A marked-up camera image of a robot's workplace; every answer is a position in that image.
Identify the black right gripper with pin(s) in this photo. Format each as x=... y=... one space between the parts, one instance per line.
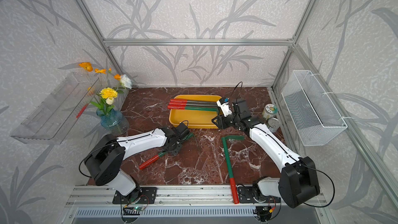
x=221 y=124

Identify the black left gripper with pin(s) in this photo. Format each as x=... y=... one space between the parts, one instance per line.
x=174 y=153

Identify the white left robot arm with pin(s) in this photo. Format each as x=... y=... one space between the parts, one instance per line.
x=104 y=161

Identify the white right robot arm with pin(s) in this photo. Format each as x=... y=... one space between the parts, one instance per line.
x=298 y=180

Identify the yellow plastic storage box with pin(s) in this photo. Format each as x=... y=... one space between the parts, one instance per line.
x=196 y=119

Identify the metal pull-tab can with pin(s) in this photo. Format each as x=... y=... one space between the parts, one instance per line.
x=273 y=124

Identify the blue glass flower vase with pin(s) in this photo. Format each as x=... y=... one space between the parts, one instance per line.
x=115 y=122

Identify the artificial flower bouquet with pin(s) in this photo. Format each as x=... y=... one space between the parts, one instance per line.
x=104 y=100

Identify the left circuit board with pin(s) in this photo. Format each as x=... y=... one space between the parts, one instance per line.
x=133 y=210

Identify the circuit board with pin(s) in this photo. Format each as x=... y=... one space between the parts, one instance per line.
x=263 y=211
x=133 y=210

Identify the right circuit board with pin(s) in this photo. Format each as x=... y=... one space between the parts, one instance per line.
x=263 y=211

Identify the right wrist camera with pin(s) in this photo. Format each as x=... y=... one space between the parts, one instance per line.
x=224 y=104

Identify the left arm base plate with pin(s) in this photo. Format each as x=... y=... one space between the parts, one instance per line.
x=140 y=195

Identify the white wire mesh basket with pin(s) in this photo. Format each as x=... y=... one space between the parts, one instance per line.
x=314 y=115

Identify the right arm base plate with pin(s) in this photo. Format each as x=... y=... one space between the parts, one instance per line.
x=246 y=194

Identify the aluminium frame profile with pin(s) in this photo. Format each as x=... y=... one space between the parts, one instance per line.
x=384 y=177

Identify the clear acrylic wall shelf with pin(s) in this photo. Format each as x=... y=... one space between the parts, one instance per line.
x=52 y=121

